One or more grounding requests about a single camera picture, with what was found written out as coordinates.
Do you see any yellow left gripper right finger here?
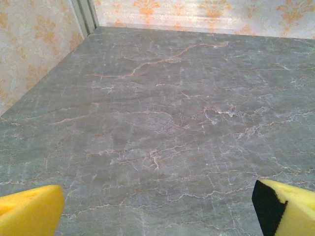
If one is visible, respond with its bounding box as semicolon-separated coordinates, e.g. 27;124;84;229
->
252;178;315;236

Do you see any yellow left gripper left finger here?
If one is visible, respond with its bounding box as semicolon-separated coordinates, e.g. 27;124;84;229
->
0;184;65;236

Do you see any aluminium frame post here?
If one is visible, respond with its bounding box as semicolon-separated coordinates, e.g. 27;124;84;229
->
70;0;100;38

